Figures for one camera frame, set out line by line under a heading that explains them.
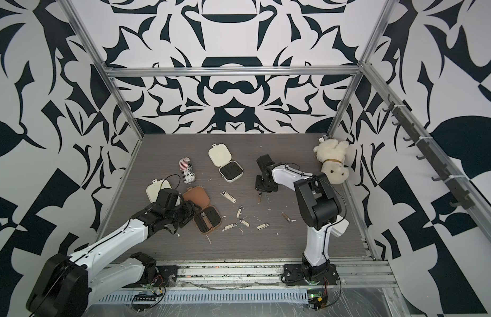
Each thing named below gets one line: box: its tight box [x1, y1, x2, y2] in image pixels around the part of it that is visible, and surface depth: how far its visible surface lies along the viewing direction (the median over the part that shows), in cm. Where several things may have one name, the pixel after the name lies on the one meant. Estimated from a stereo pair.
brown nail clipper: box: [200, 211, 213, 230], surface depth 89 cm
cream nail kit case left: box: [145, 178, 173, 204], surface depth 96 cm
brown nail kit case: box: [183, 186, 223, 235], surface depth 91 cm
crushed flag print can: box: [178, 156, 197, 185], surface depth 103 cm
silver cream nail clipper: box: [219, 190, 238, 203], surface depth 96 cm
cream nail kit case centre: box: [207, 143, 245, 183], surface depth 107 cm
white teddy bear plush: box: [312, 139, 350, 185], surface depth 103 cm
